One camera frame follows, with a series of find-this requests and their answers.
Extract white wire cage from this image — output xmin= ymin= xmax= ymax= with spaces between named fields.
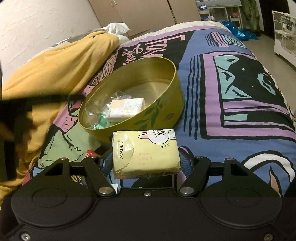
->
xmin=272 ymin=10 xmax=296 ymax=63

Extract printed blanket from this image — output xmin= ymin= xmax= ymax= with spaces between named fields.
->
xmin=22 ymin=21 xmax=296 ymax=197

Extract green packet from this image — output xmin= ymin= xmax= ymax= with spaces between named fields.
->
xmin=92 ymin=111 xmax=111 ymax=129

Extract white cloth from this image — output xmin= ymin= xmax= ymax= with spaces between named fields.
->
xmin=102 ymin=22 xmax=132 ymax=43

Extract yellow blanket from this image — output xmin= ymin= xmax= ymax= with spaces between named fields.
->
xmin=0 ymin=31 xmax=121 ymax=193

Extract white printed packet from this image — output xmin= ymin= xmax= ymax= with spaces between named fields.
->
xmin=110 ymin=98 xmax=146 ymax=122

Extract gold round tin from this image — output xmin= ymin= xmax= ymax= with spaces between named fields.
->
xmin=78 ymin=57 xmax=185 ymax=144

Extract beige wardrobe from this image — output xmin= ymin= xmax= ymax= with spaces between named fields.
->
xmin=89 ymin=0 xmax=201 ymax=37

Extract blue plastic bag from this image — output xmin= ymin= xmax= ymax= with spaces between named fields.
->
xmin=223 ymin=21 xmax=257 ymax=41

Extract small red packet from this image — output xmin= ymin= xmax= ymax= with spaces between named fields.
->
xmin=84 ymin=149 xmax=100 ymax=158

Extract white shelf unit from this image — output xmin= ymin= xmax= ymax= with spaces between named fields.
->
xmin=196 ymin=0 xmax=243 ymax=29

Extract pale yellow tissue pack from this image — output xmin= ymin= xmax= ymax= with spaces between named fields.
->
xmin=112 ymin=128 xmax=182 ymax=179

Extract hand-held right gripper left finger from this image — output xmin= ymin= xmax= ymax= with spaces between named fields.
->
xmin=43 ymin=149 xmax=116 ymax=197

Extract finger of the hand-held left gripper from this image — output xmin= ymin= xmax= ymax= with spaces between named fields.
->
xmin=0 ymin=94 xmax=82 ymax=112

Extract green jacket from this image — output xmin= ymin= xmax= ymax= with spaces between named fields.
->
xmin=242 ymin=0 xmax=260 ymax=32

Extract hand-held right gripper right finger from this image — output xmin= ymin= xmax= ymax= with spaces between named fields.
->
xmin=178 ymin=147 xmax=250 ymax=197

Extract clear plastic wrapper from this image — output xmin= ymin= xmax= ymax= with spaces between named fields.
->
xmin=84 ymin=89 xmax=130 ymax=116

